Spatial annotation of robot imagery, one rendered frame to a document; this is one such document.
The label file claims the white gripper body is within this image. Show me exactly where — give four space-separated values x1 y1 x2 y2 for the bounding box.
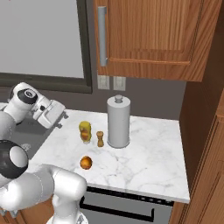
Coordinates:
38 99 67 130

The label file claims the orange fruit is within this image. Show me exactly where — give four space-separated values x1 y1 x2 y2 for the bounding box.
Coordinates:
80 155 94 171

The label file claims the dark framed window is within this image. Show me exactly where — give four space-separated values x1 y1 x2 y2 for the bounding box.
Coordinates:
0 0 94 95

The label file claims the wooden base cabinet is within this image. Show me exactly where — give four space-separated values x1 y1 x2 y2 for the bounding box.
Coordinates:
0 197 56 224

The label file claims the grey paper towel holder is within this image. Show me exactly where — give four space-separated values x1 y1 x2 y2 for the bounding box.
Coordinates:
106 94 131 150

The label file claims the grey cabinet door handle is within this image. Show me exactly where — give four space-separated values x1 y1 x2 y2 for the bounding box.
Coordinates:
97 5 109 67

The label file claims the wooden cabinet door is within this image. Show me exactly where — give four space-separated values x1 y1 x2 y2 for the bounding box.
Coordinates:
93 0 223 82

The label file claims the yellow condiment bottle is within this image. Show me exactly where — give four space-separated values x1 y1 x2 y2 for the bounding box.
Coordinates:
78 120 93 144

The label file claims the grey dishwasher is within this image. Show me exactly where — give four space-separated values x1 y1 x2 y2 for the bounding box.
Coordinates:
78 186 175 224

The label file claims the tall wooden cabinet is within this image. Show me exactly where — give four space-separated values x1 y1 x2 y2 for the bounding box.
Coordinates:
168 0 224 224

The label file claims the white wall outlet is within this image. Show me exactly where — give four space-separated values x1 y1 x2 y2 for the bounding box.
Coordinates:
97 74 110 91
113 75 127 92

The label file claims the grey sink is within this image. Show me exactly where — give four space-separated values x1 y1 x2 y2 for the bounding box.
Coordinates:
10 114 56 161

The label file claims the wooden pepper shaker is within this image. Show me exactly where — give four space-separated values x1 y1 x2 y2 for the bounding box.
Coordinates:
95 130 105 148

